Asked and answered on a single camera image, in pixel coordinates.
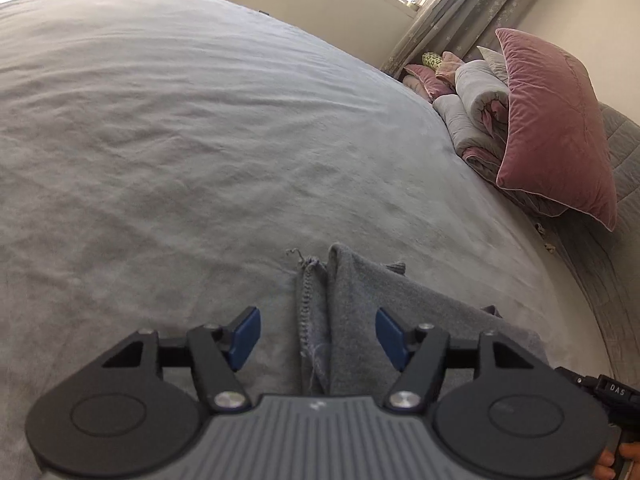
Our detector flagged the folded grey quilt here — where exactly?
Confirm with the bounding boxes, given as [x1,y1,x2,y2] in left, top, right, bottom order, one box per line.
[432,46,571,218]

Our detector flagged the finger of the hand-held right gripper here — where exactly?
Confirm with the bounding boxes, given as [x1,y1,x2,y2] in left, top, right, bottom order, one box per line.
[554,367,601,392]

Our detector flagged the large pink pillow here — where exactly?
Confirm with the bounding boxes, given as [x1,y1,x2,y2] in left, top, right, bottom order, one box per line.
[495,27,618,232]

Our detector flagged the grey patterned curtain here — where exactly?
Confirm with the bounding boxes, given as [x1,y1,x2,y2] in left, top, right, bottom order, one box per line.
[382,0,566,78]

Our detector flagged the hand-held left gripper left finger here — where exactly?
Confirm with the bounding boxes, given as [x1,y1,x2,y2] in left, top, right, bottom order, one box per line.
[100,305,263,413]

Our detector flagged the small pink pillow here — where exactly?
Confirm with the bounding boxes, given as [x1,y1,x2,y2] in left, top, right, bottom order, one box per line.
[404,64,458,103]

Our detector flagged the grey knit sweater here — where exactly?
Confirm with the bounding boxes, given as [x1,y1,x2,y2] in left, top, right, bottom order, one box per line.
[286,242,551,396]

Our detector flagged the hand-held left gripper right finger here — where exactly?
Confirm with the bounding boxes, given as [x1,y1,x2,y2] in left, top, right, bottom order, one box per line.
[375,307,538,413]

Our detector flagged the grey quilted headboard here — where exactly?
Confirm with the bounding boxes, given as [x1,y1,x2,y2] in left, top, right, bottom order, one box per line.
[535,102,640,341]

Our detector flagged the person's right hand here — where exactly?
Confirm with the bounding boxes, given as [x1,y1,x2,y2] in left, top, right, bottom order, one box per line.
[592,450,619,480]

